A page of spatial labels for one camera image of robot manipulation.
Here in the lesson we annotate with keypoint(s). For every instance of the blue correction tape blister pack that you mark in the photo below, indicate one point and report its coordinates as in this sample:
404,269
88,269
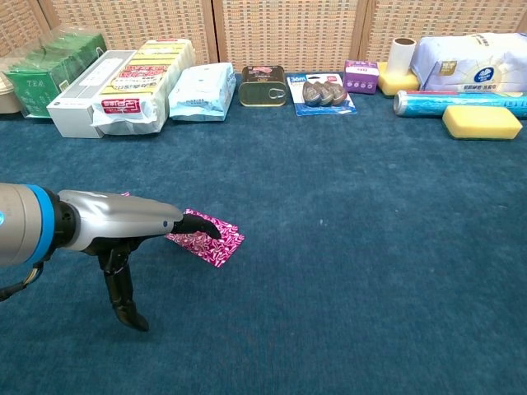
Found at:
321,94

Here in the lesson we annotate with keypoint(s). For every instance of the light blue wet wipes pack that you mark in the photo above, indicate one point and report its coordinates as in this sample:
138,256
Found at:
201,92

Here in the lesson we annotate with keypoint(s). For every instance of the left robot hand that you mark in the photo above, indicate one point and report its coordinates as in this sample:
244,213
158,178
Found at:
115,218

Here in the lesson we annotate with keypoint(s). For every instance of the white power strip box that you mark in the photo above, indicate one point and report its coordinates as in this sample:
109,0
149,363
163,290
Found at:
72,109

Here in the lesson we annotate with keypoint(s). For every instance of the woven bamboo folding screen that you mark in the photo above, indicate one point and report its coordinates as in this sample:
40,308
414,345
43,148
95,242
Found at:
288,33

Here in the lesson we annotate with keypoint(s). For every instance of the small purple box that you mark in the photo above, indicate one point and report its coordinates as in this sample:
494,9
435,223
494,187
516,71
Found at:
360,78

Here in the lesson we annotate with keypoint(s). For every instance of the pink patterned cloth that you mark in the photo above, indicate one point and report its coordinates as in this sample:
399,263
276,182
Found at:
218,251

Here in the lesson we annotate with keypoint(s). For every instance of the white tissue pack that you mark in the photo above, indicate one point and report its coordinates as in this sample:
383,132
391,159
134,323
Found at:
465,61

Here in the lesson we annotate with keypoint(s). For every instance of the beige lidded lunch box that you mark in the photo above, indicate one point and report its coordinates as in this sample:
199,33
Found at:
8,100

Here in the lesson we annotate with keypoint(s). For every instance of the blue felt table cover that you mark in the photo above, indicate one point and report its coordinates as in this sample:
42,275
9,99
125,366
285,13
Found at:
329,267

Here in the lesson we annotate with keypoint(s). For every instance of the blue cling wrap roll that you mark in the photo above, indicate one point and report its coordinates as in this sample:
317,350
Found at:
424,103

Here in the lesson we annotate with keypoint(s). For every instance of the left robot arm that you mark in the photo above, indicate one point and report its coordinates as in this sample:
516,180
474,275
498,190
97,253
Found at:
20,222

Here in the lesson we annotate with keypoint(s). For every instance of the yellow sponge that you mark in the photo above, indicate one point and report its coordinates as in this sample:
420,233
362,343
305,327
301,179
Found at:
395,84
479,121

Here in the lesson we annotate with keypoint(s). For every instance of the yellow sponge multipack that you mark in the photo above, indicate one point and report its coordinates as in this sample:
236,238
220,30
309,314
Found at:
144,74

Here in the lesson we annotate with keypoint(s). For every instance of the clear box of green teabags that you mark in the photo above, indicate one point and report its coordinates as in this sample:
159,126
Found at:
37,88

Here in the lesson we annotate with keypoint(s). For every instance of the black and gold meat tin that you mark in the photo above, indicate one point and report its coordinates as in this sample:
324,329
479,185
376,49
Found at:
261,92

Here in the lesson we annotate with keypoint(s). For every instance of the white paper roll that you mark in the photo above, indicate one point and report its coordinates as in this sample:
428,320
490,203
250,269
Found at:
401,57

